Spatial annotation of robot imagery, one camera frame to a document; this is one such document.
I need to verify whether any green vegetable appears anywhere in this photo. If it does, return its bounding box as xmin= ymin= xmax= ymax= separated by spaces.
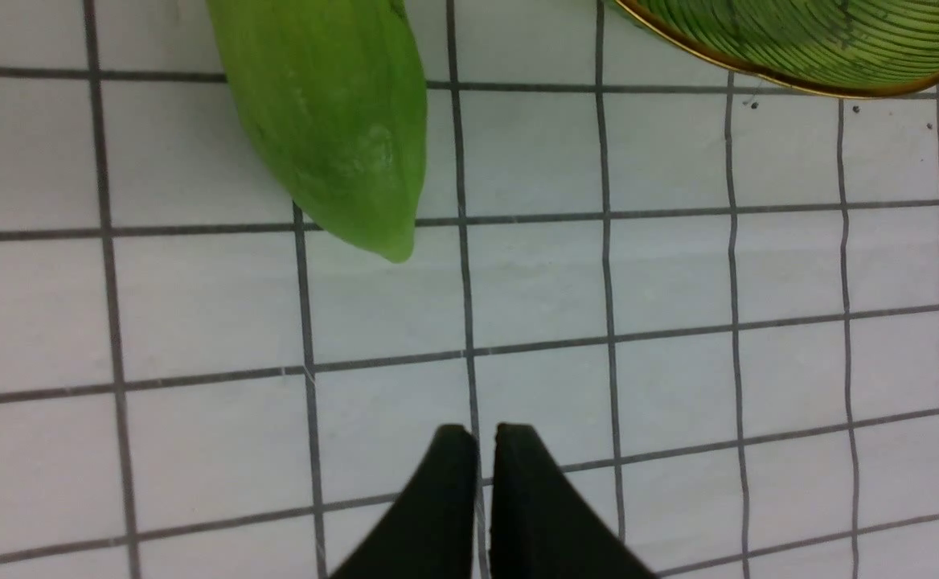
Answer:
xmin=207 ymin=1 xmax=428 ymax=263

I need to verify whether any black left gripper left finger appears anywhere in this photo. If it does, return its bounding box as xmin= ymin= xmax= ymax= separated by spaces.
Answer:
xmin=331 ymin=425 xmax=479 ymax=578

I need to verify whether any green glass plate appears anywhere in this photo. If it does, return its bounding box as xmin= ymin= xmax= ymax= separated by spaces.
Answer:
xmin=614 ymin=1 xmax=939 ymax=99

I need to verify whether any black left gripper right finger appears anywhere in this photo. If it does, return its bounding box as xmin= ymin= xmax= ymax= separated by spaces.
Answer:
xmin=490 ymin=424 xmax=656 ymax=578

